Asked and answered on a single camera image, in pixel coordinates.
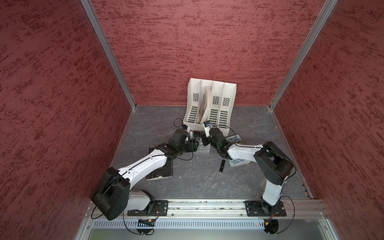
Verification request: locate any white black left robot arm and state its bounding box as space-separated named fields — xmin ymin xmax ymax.
xmin=91 ymin=129 xmax=199 ymax=221

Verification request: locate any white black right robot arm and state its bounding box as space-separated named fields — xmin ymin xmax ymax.
xmin=203 ymin=127 xmax=295 ymax=210

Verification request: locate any clear acrylic lipstick organizer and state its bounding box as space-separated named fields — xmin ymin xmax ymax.
xmin=196 ymin=140 xmax=214 ymax=153

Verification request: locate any book standing in file organizer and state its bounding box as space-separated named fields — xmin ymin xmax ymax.
xmin=197 ymin=87 xmax=213 ymax=124

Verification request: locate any white perforated file organizer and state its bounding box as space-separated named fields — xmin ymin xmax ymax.
xmin=184 ymin=78 xmax=237 ymax=137

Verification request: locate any blue storey treehouse book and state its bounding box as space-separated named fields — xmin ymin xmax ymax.
xmin=226 ymin=135 xmax=251 ymax=168

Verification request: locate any black Moon and Sixpence book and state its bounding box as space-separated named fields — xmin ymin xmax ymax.
xmin=146 ymin=156 xmax=174 ymax=181

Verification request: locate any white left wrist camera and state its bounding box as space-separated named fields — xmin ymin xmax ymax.
xmin=181 ymin=124 xmax=189 ymax=132

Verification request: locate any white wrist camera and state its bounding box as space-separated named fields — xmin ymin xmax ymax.
xmin=181 ymin=124 xmax=189 ymax=132
xmin=203 ymin=121 xmax=211 ymax=138

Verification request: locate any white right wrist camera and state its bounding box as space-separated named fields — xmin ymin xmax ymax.
xmin=203 ymin=121 xmax=211 ymax=138

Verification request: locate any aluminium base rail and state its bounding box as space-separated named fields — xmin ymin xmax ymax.
xmin=86 ymin=197 xmax=323 ymax=220

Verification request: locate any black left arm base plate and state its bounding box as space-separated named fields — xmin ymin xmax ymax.
xmin=127 ymin=200 xmax=169 ymax=217

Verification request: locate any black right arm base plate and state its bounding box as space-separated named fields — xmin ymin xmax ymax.
xmin=244 ymin=200 xmax=287 ymax=218

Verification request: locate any white ventilated cable duct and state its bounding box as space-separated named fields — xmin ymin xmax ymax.
xmin=92 ymin=219 xmax=265 ymax=230

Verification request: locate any aluminium corner post left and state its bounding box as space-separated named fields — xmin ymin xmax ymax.
xmin=81 ymin=0 xmax=137 ymax=111

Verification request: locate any aluminium corner post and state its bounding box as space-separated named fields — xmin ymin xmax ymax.
xmin=269 ymin=0 xmax=338 ymax=111
xmin=81 ymin=0 xmax=137 ymax=111

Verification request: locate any aluminium corner post right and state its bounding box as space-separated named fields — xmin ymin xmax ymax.
xmin=269 ymin=0 xmax=338 ymax=111

